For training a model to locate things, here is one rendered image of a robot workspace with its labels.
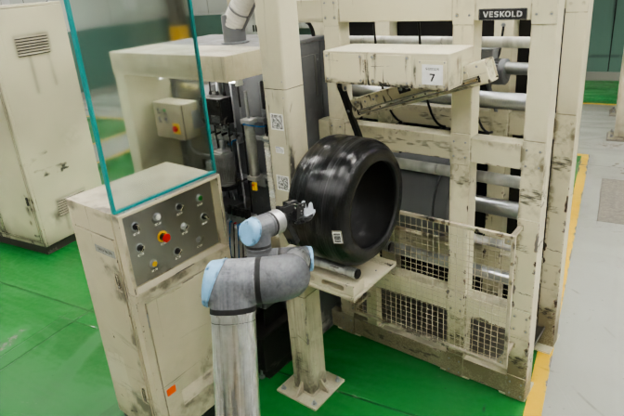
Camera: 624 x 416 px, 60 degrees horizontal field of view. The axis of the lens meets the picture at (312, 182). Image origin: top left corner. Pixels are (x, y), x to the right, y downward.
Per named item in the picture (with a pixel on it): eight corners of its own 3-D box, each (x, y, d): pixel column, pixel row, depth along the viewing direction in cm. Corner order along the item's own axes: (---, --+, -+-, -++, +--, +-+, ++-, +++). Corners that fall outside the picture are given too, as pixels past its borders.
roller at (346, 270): (296, 259, 252) (291, 258, 248) (299, 250, 252) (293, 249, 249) (359, 279, 231) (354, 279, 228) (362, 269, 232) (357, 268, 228)
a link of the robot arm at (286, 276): (307, 255, 129) (313, 240, 197) (255, 258, 129) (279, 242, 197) (310, 305, 128) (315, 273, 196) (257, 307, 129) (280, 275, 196)
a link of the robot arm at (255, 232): (237, 246, 189) (235, 218, 187) (262, 236, 199) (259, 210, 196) (256, 250, 183) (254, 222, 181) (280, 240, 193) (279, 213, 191)
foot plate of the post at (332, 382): (277, 391, 294) (276, 384, 293) (306, 363, 314) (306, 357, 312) (315, 411, 278) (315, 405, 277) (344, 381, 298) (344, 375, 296)
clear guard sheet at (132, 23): (111, 214, 215) (53, -43, 181) (214, 171, 255) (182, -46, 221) (113, 214, 214) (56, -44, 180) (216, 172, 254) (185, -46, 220)
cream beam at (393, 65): (323, 83, 247) (321, 50, 242) (354, 73, 265) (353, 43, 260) (448, 92, 211) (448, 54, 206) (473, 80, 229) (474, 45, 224)
